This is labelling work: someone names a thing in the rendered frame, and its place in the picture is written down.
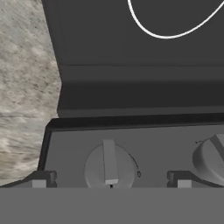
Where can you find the black stove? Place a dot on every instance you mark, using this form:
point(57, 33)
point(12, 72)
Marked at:
point(140, 87)

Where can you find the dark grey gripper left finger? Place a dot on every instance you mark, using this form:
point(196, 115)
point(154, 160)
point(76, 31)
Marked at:
point(43, 176)

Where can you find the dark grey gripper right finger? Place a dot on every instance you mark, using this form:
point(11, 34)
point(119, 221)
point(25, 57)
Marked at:
point(181, 176)

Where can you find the grey stove knob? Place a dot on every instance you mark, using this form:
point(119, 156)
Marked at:
point(109, 166)
point(210, 159)

